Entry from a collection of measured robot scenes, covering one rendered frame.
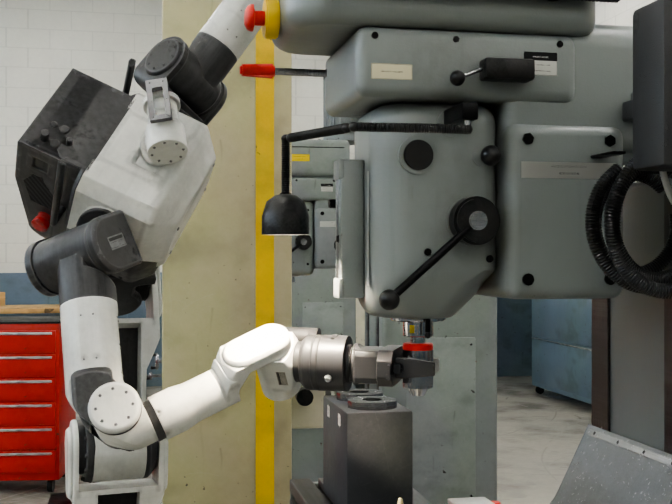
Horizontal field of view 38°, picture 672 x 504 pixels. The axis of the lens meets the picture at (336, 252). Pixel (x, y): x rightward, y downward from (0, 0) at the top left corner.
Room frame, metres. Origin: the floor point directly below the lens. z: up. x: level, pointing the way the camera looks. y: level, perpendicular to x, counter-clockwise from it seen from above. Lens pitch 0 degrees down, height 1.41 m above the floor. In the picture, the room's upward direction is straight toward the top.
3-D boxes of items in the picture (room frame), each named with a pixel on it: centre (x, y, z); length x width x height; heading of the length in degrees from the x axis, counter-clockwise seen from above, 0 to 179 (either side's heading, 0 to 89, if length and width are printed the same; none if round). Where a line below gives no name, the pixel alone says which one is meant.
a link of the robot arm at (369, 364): (1.53, -0.04, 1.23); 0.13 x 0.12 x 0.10; 167
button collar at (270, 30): (1.46, 0.10, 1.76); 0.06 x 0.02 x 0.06; 12
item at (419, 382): (1.51, -0.13, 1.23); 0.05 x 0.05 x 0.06
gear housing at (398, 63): (1.52, -0.17, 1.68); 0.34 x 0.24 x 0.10; 102
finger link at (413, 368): (1.48, -0.12, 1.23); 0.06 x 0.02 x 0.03; 77
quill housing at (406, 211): (1.51, -0.13, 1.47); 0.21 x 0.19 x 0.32; 12
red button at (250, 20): (1.46, 0.12, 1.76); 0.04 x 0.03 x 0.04; 12
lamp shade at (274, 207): (1.46, 0.08, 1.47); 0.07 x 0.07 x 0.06
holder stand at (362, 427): (1.82, -0.05, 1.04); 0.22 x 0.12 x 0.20; 12
